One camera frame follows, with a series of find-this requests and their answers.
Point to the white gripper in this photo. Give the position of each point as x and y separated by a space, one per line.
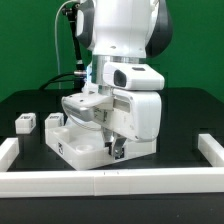
135 115

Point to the white square tabletop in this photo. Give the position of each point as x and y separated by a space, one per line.
84 149

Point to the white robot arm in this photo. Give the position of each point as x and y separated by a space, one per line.
122 31

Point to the white U-shaped obstacle fence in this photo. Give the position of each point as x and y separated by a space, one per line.
104 182

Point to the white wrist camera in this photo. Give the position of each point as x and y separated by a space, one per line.
140 77

